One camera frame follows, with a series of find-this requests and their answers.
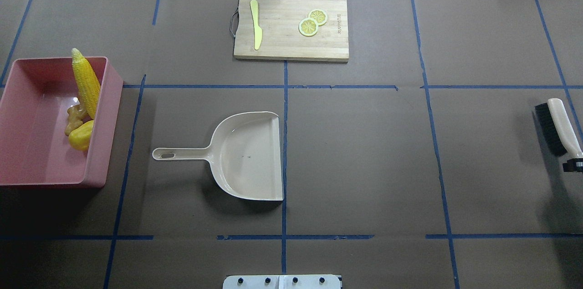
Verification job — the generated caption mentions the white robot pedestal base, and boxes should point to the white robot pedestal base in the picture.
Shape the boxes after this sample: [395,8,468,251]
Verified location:
[222,274,343,289]

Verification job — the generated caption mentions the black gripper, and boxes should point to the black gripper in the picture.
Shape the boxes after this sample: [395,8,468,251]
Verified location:
[562,158,583,173]

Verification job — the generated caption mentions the yellow toy corn cob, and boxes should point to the yellow toy corn cob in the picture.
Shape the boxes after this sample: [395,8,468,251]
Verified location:
[71,48,101,119]

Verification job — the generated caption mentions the wooden cutting board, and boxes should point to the wooden cutting board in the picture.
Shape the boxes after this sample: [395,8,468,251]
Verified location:
[233,0,350,62]

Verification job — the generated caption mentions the lower toy lemon slice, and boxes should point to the lower toy lemon slice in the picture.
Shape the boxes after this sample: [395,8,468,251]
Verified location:
[298,18,319,37]

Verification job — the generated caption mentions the beige hand brush black bristles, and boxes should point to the beige hand brush black bristles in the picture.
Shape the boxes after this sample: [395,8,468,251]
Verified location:
[534,98,583,159]

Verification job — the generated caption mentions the pink plastic bin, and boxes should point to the pink plastic bin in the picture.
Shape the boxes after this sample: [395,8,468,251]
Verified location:
[0,57,123,188]

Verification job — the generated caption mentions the upper toy lemon slice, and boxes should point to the upper toy lemon slice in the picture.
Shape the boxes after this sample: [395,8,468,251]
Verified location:
[307,9,328,26]

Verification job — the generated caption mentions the yellow toy potato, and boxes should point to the yellow toy potato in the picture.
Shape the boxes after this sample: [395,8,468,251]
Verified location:
[68,119,94,151]

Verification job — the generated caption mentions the toy lemon slice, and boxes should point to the toy lemon slice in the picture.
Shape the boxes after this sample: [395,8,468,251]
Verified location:
[298,18,319,37]
[307,9,328,26]

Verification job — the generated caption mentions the brown toy ginger root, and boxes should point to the brown toy ginger root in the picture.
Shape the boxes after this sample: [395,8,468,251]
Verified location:
[64,103,90,137]

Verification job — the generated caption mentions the yellow plastic toy knife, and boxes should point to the yellow plastic toy knife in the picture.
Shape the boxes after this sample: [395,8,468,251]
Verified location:
[250,0,263,51]

